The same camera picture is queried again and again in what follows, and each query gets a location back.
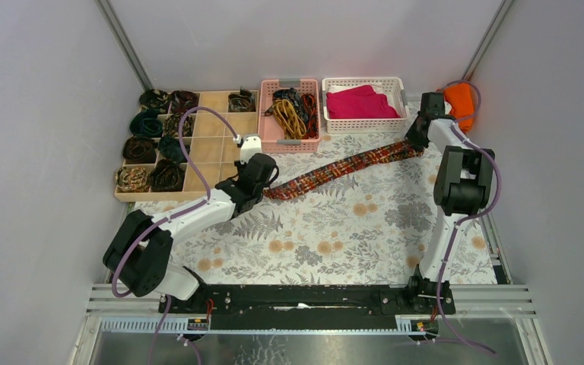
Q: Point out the white plastic basket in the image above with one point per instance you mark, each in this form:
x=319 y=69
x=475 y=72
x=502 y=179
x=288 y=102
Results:
x=392 y=87

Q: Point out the rolled black brown tie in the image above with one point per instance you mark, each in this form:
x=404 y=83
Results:
x=167 y=176

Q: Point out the dark teal patterned tie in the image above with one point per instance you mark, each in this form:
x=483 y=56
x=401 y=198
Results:
x=291 y=94

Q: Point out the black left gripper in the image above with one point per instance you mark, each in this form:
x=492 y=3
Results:
x=260 y=182

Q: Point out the rolled dark brown tie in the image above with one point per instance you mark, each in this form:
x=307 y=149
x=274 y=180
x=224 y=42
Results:
x=139 y=150

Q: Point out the rolled tan patterned tie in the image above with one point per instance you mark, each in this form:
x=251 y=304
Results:
x=132 y=179

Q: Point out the rolled dark red tie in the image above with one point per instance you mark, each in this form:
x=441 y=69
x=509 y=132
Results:
x=182 y=100

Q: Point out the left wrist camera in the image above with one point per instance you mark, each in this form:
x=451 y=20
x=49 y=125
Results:
x=249 y=145

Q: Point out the pink plastic basket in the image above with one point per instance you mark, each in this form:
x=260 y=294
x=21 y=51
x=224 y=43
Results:
x=271 y=134

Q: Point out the magenta folded cloth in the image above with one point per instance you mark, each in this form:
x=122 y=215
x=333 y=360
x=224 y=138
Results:
x=362 y=102

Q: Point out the rolled camouflage tie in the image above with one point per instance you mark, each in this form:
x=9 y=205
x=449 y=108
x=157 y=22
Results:
x=155 y=99

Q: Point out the yellow patterned tie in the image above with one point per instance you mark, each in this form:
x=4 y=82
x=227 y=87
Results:
x=293 y=126

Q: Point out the rolled brown dotted tie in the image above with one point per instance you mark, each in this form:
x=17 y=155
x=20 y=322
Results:
x=171 y=125

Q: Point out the orange black tie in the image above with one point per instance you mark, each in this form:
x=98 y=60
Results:
x=311 y=107

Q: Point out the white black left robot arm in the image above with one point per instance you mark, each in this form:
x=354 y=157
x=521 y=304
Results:
x=139 y=254

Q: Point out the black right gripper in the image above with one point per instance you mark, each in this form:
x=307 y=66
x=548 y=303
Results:
x=410 y=136

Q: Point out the wooden compartment tray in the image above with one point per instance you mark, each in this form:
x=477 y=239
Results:
x=210 y=153

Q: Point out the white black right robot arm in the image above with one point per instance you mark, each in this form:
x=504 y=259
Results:
x=462 y=188

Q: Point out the white floral table mat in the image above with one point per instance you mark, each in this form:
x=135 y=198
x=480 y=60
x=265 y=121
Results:
x=369 y=227

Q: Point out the orange cloth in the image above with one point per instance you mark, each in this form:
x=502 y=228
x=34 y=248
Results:
x=460 y=98

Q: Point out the red checkered patterned tie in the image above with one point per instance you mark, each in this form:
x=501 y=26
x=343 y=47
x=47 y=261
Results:
x=316 y=178

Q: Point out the rolled teal tie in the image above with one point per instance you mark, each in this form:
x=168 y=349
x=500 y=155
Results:
x=146 y=124

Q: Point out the rolled dark green tie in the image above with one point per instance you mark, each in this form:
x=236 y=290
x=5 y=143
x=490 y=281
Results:
x=170 y=149

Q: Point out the rolled grey striped tie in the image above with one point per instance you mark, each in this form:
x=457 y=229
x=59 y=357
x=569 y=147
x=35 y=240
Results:
x=243 y=101

